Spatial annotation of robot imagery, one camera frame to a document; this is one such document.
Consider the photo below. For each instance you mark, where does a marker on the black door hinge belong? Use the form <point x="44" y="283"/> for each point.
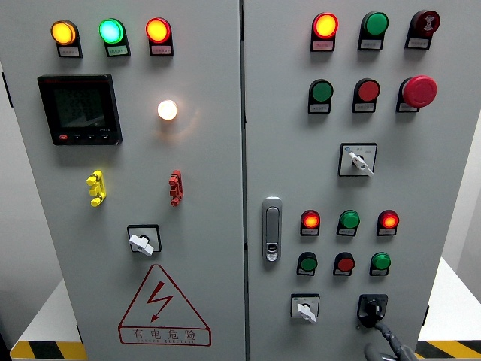
<point x="426" y="316"/>
<point x="79" y="332"/>
<point x="7" y="90"/>

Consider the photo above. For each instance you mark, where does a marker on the black yellow striped tape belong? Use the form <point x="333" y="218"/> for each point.
<point x="451" y="350"/>
<point x="47" y="350"/>

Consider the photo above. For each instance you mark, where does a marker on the black label plate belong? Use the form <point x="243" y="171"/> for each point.
<point x="378" y="272"/>
<point x="345" y="232"/>
<point x="310" y="232"/>
<point x="386" y="231"/>
<point x="69" y="52"/>
<point x="323" y="45"/>
<point x="319" y="108"/>
<point x="363" y="107"/>
<point x="417" y="43"/>
<point x="304" y="272"/>
<point x="161" y="50"/>
<point x="370" y="44"/>
<point x="117" y="50"/>
<point x="341" y="273"/>
<point x="406" y="107"/>

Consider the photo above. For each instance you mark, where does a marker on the small green lamp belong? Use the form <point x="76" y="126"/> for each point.
<point x="381" y="261"/>
<point x="350" y="219"/>

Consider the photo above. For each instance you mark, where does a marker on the small red push button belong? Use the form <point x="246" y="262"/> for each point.
<point x="345" y="264"/>

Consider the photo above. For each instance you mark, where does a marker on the small green push button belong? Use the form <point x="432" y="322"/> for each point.
<point x="309" y="263"/>

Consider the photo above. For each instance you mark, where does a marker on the small red lit lamp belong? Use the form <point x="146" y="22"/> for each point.
<point x="311" y="220"/>
<point x="389" y="220"/>

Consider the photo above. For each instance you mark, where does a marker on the silver door lock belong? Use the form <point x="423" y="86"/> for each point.
<point x="272" y="225"/>

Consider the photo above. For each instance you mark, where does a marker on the pale grey cabinet door with lock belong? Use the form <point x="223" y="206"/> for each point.
<point x="291" y="158"/>

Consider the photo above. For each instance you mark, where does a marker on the red warning triangle sign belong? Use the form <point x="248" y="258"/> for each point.
<point x="160" y="299"/>

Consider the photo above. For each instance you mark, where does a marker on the large red stop button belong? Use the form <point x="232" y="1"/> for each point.
<point x="419" y="91"/>

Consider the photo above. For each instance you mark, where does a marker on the large red push button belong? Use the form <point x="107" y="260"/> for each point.
<point x="368" y="90"/>

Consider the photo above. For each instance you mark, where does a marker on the pale grey cabinet door with display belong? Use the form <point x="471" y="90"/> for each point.
<point x="208" y="169"/>

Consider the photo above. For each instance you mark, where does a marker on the large green push button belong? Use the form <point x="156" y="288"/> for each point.
<point x="322" y="91"/>

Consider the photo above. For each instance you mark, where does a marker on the large green unlit lamp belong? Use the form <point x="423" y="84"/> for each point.
<point x="376" y="23"/>

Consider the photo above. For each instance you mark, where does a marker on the dark red buzzer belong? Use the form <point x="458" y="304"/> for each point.
<point x="426" y="23"/>

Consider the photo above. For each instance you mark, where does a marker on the large red lit lamp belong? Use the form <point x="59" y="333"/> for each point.
<point x="325" y="25"/>
<point x="158" y="31"/>

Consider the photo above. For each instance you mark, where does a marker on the white lit lamp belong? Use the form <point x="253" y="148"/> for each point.
<point x="167" y="110"/>

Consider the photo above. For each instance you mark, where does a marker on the black display meter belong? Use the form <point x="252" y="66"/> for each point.
<point x="79" y="109"/>

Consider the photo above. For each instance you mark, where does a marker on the large green lit lamp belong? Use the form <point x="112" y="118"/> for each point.
<point x="111" y="31"/>

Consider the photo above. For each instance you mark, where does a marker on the large yellow lit lamp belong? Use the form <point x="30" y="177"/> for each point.
<point x="64" y="32"/>

